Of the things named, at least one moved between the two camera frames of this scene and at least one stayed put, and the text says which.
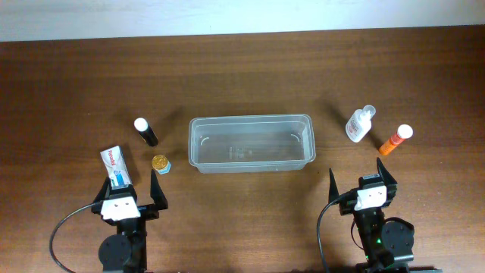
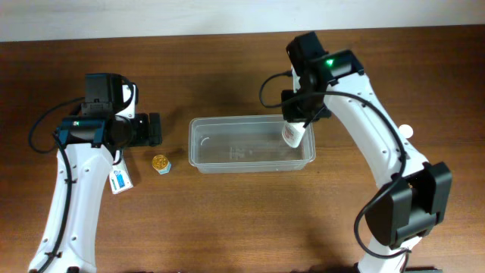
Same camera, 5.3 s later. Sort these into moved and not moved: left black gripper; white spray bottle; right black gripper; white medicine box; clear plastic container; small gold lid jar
Moved: right black gripper; white spray bottle; left black gripper
Not moved: white medicine box; small gold lid jar; clear plastic container
